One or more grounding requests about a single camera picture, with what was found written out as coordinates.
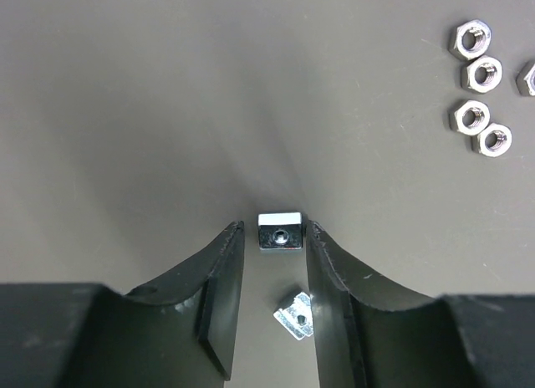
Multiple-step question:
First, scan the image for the silver hex nut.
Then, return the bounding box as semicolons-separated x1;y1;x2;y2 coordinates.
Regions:
461;55;503;94
449;100;491;136
472;123;512;158
449;19;492;61
516;59;535;97

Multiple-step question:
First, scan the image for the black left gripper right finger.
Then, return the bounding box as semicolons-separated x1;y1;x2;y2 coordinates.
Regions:
306;221;534;387

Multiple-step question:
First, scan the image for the silver T-slot nut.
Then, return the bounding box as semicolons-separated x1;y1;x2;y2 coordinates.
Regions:
273;291;313;341
257;212;303;251

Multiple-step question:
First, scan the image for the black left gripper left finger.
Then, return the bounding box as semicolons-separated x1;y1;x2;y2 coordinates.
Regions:
1;222;245;387

